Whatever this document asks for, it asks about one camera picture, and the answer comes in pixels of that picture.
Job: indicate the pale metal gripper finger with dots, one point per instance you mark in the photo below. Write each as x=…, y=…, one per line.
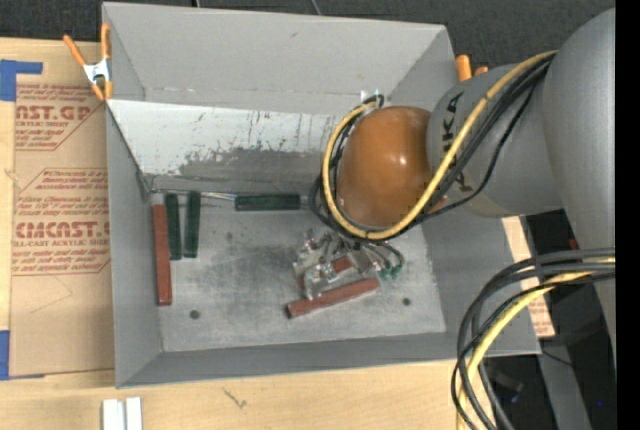
x=321, y=279
x=311, y=252

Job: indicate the red-brown block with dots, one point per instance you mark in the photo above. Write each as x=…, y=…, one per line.
x=342, y=265
x=162, y=258
x=345, y=294

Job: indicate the dark green flat block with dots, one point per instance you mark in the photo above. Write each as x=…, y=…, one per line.
x=192, y=225
x=267, y=202
x=173, y=228

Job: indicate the grey metal bin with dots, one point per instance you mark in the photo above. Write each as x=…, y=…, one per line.
x=260, y=318

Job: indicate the brown cardboard board, red print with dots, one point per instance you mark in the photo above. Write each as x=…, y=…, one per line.
x=55, y=198

